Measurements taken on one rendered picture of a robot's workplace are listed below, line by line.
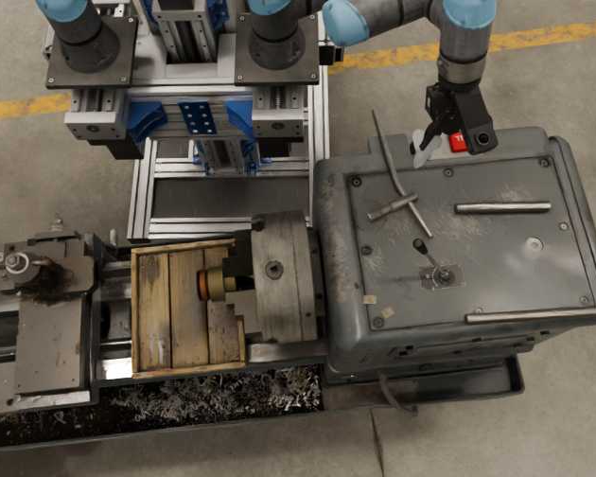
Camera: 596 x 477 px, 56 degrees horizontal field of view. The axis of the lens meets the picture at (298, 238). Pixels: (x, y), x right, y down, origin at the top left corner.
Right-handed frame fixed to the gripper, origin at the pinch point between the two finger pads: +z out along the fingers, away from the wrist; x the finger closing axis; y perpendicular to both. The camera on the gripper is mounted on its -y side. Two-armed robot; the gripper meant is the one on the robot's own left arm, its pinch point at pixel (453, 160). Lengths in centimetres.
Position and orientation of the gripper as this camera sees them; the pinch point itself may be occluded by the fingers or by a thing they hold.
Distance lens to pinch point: 112.7
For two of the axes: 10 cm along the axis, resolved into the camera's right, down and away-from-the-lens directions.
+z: 1.3, 5.5, 8.2
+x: -9.6, 2.8, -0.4
